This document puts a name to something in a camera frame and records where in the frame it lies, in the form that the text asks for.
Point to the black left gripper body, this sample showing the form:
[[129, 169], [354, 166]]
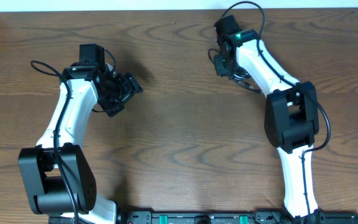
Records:
[[120, 90]]

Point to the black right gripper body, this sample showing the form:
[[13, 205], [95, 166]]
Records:
[[223, 67]]

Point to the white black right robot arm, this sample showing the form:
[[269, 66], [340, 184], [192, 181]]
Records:
[[291, 117]]

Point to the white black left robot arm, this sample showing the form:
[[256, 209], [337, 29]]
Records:
[[57, 177]]

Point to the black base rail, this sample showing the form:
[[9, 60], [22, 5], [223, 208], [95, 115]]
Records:
[[259, 216]]

